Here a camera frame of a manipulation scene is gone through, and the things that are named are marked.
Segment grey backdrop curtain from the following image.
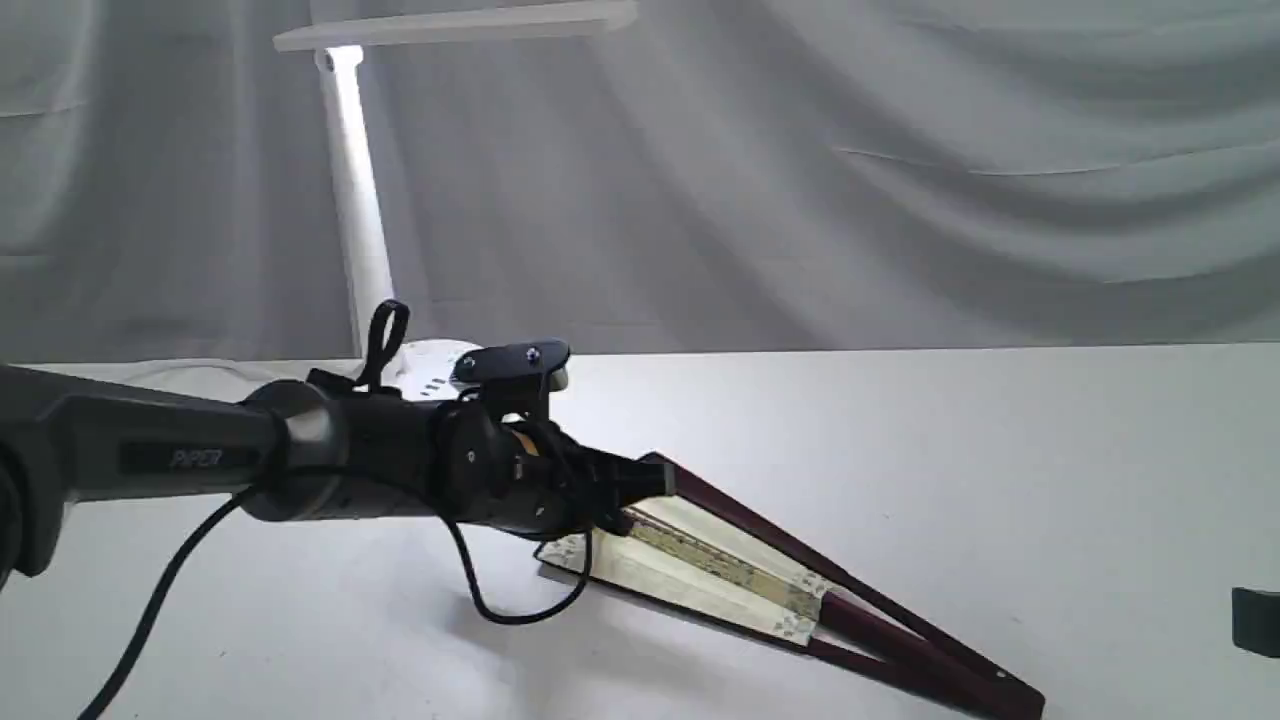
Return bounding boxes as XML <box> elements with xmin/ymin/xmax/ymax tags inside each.
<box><xmin>3</xmin><ymin>1</ymin><xmax>1279</xmax><ymax>363</ymax></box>

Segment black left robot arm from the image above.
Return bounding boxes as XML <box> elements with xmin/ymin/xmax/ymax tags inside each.
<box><xmin>1</xmin><ymin>366</ymin><xmax>675</xmax><ymax>577</ymax></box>

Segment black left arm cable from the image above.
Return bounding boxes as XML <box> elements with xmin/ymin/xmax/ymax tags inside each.
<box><xmin>79</xmin><ymin>299</ymin><xmax>596</xmax><ymax>720</ymax></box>

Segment cream paper folding fan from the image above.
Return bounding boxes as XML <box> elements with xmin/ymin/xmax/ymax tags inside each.
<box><xmin>535</xmin><ymin>465</ymin><xmax>1046</xmax><ymax>719</ymax></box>

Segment white desk lamp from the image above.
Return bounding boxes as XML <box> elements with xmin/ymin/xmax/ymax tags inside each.
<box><xmin>273</xmin><ymin>1</ymin><xmax>637</xmax><ymax>354</ymax></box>

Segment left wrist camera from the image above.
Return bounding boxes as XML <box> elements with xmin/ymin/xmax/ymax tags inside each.
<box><xmin>451</xmin><ymin>338</ymin><xmax>572</xmax><ymax>420</ymax></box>

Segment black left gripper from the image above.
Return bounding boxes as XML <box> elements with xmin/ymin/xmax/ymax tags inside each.
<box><xmin>435</xmin><ymin>402</ymin><xmax>677</xmax><ymax>541</ymax></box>

